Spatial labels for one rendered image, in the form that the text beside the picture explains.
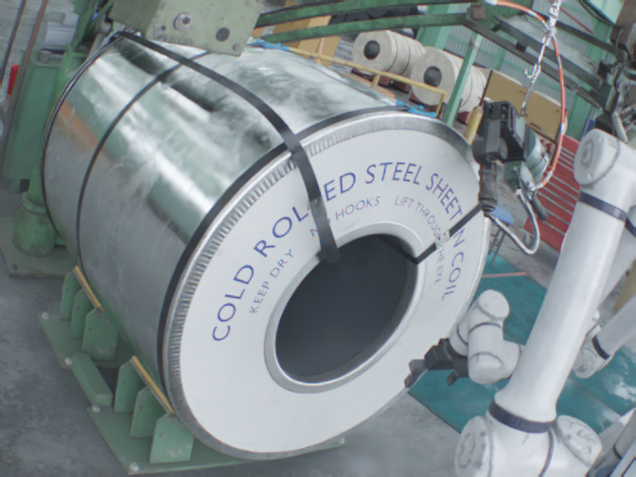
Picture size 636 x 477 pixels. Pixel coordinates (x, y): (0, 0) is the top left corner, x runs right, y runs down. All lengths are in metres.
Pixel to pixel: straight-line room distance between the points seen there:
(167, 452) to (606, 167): 1.71
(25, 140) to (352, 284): 2.34
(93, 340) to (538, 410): 1.88
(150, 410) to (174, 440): 0.15
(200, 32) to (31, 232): 2.48
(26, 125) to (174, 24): 3.10
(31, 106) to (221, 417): 2.49
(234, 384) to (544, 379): 0.98
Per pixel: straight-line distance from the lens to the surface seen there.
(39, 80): 3.99
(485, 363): 1.57
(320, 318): 2.44
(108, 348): 2.81
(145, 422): 2.44
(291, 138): 1.70
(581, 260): 1.27
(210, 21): 1.05
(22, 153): 4.12
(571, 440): 1.41
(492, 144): 1.97
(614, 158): 1.27
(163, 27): 1.01
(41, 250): 3.46
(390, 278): 2.32
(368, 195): 1.90
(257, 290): 1.83
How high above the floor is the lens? 1.60
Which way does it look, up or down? 18 degrees down
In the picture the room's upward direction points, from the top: 21 degrees clockwise
